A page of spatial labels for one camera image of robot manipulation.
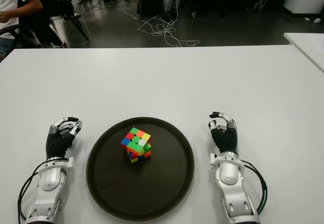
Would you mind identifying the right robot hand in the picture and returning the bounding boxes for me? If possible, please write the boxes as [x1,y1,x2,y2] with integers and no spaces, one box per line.
[208,111,239,156]

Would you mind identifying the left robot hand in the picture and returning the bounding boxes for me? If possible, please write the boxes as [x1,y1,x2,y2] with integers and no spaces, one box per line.
[46,116,84,159]

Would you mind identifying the multicoloured Rubik's cube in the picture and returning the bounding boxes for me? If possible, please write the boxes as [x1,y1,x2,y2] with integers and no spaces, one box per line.
[120,127,152,164]

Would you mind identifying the dark brown round plate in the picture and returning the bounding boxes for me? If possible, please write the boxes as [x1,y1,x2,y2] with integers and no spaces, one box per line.
[86,117,195,221]

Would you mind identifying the black office chair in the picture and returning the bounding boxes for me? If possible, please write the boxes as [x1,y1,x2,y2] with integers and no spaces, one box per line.
[0,22,43,49]

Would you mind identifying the standing person black trousers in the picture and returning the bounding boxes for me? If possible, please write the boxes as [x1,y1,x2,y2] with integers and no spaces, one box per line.
[27,0,70,49]

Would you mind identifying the black tripod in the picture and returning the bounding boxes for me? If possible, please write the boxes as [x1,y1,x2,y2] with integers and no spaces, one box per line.
[50,0,91,41]

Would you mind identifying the white side table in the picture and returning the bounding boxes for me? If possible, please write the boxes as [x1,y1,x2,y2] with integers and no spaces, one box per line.
[283,32,324,73]

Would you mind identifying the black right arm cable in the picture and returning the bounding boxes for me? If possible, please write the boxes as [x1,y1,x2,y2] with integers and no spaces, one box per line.
[239,159,268,214]

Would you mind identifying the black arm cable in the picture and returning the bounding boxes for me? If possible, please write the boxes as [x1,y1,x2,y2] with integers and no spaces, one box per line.
[17,159,51,219]
[239,159,268,214]

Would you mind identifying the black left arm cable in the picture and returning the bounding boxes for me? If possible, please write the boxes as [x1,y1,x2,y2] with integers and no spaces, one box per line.
[17,159,51,219]

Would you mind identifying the white tangled floor cable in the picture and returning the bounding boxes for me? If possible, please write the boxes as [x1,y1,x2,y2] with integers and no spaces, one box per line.
[123,0,202,48]

